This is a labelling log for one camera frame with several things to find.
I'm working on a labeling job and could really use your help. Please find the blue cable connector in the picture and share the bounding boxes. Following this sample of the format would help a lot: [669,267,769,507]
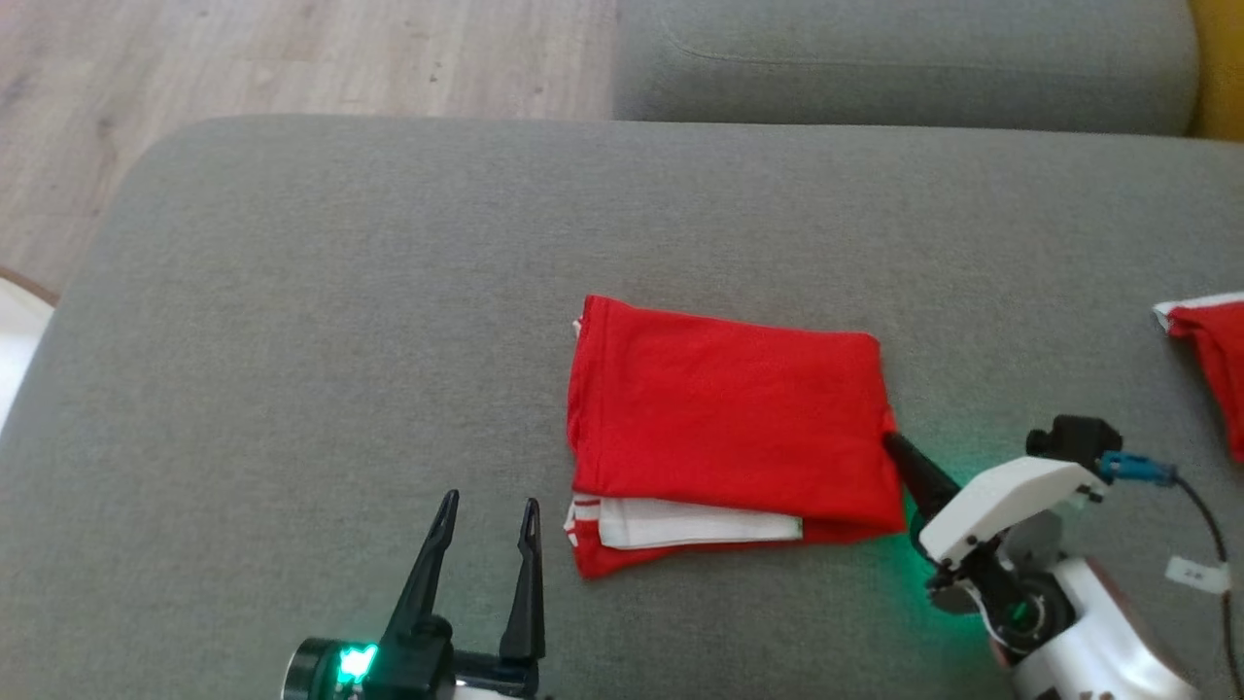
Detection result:
[1098,450,1179,487]

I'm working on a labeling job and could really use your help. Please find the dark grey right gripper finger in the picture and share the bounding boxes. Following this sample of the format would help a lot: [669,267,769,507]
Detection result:
[881,431,965,521]

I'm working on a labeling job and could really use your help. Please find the red and white T-shirt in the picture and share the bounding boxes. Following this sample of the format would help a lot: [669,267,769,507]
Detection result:
[564,295,910,580]

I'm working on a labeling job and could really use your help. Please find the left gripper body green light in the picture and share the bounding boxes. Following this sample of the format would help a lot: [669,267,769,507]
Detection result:
[280,617,550,700]

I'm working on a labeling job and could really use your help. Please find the large grey sofa chaise cushion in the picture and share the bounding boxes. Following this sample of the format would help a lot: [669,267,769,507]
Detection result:
[0,115,1244,700]

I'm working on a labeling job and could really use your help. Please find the white item with brown rim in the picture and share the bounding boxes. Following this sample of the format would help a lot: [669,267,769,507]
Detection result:
[0,267,59,434]

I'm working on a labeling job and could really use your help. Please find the red shorts with white stripes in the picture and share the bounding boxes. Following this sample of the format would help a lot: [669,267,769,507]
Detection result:
[1153,292,1244,463]

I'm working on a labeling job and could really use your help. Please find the wide yellow sofa backrest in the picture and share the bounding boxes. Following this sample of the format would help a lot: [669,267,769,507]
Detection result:
[1191,0,1244,142]

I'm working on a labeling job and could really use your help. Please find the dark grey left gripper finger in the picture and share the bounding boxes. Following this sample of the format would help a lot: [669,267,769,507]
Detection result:
[382,489,461,650]
[499,497,547,666]

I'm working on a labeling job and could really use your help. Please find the white cable label tag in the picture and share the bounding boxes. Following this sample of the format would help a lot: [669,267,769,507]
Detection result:
[1164,554,1232,591]

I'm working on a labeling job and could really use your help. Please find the thin black cable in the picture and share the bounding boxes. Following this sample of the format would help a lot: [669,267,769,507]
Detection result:
[1161,472,1240,700]

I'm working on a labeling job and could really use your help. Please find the grey sofa seat cushion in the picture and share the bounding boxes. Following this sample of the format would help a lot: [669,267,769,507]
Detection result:
[612,0,1198,135]

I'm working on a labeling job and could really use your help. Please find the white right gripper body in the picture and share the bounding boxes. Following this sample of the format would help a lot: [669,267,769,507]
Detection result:
[916,457,1111,657]

